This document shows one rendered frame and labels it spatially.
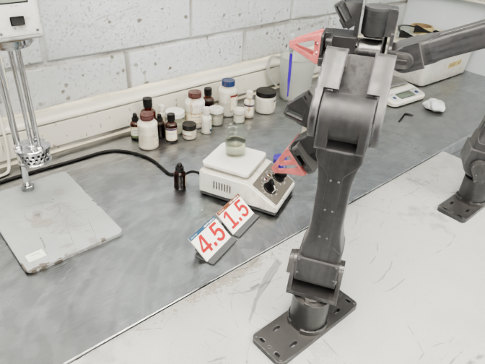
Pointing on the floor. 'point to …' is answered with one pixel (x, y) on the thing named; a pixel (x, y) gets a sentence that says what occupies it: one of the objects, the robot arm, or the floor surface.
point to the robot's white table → (227, 336)
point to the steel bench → (295, 226)
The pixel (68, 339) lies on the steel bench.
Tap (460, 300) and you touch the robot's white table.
